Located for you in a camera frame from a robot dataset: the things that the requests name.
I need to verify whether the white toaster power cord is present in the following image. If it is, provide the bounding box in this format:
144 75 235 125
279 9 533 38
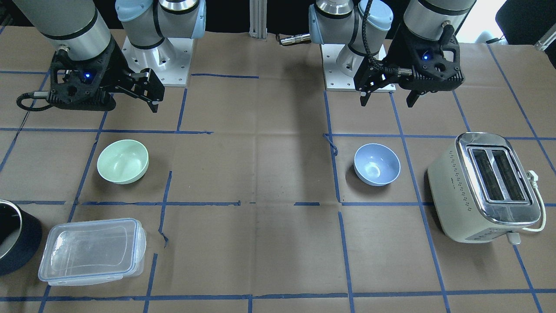
507 170 547 245

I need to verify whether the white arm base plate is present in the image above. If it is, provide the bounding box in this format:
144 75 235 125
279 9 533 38
320 42 397 93
122 38 196 87

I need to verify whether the dark blue round pot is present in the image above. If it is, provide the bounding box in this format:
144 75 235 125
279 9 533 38
0 200 43 276

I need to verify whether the aluminium frame post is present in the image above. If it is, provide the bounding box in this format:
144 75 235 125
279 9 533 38
248 0 268 41

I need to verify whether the cream and chrome toaster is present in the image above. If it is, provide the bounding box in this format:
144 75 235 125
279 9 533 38
427 132 546 245

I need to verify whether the green bowl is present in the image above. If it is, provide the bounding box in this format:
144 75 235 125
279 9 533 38
96 139 150 185

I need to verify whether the clear plastic lidded container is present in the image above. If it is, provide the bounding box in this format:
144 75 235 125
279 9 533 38
38 218 146 286

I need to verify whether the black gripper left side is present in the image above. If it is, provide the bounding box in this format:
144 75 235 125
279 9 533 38
354 23 465 108

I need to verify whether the blue bowl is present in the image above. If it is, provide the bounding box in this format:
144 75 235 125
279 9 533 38
354 143 401 186

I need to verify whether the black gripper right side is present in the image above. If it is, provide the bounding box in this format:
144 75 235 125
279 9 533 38
46 37 165 113

